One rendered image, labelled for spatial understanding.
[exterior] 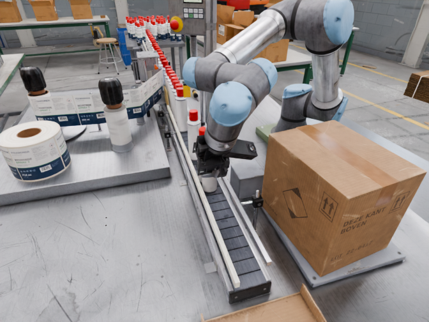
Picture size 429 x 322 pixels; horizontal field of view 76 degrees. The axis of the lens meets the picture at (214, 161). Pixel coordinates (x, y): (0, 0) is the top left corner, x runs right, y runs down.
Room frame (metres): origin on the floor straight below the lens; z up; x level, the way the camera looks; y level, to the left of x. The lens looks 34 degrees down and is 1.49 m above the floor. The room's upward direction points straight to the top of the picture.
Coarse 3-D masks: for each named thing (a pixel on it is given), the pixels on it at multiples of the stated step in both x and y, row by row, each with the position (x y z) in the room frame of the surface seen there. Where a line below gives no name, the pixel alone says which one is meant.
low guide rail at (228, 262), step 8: (176, 128) 1.12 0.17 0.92; (184, 144) 0.98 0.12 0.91; (184, 152) 0.92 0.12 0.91; (192, 168) 0.81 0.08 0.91; (200, 192) 0.68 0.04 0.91; (208, 208) 0.60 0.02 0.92; (208, 216) 0.58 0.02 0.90; (216, 224) 0.54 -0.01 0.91; (216, 232) 0.51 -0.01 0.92; (224, 248) 0.46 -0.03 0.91; (224, 256) 0.44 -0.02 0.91; (232, 264) 0.41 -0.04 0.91; (232, 272) 0.39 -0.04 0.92; (232, 280) 0.38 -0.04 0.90
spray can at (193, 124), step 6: (192, 114) 0.92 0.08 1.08; (192, 120) 0.92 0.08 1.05; (198, 120) 0.93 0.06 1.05; (192, 126) 0.91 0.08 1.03; (198, 126) 0.92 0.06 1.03; (192, 132) 0.91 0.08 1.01; (198, 132) 0.92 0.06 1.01; (192, 138) 0.91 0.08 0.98; (192, 144) 0.91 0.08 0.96; (192, 150) 0.91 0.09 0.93; (192, 156) 0.91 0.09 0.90
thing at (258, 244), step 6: (222, 180) 0.70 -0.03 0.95; (228, 186) 0.65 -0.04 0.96; (234, 198) 0.60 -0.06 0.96; (240, 204) 0.57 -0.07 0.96; (240, 210) 0.55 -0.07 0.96; (246, 216) 0.53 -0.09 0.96; (246, 222) 0.50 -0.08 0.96; (252, 228) 0.48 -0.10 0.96; (252, 234) 0.46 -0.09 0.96; (258, 240) 0.45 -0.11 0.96; (258, 246) 0.43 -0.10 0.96; (264, 252) 0.41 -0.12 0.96; (264, 258) 0.40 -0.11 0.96; (270, 264) 0.39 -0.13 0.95
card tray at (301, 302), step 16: (304, 288) 0.38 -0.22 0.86; (272, 304) 0.36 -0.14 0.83; (288, 304) 0.36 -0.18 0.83; (304, 304) 0.36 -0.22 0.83; (208, 320) 0.32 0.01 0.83; (224, 320) 0.32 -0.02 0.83; (240, 320) 0.32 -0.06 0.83; (256, 320) 0.32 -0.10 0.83; (272, 320) 0.32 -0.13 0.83; (288, 320) 0.32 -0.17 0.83; (304, 320) 0.32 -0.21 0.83; (320, 320) 0.31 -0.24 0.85
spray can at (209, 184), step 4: (204, 180) 0.72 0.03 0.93; (208, 180) 0.71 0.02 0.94; (212, 180) 0.72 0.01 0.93; (216, 180) 0.73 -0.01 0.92; (204, 184) 0.72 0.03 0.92; (208, 184) 0.71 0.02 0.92; (212, 184) 0.72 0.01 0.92; (216, 184) 0.73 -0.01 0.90; (204, 188) 0.72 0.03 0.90; (208, 188) 0.71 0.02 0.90; (212, 188) 0.72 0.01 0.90; (216, 188) 0.73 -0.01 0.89; (208, 192) 0.71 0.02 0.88; (212, 192) 0.72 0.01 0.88
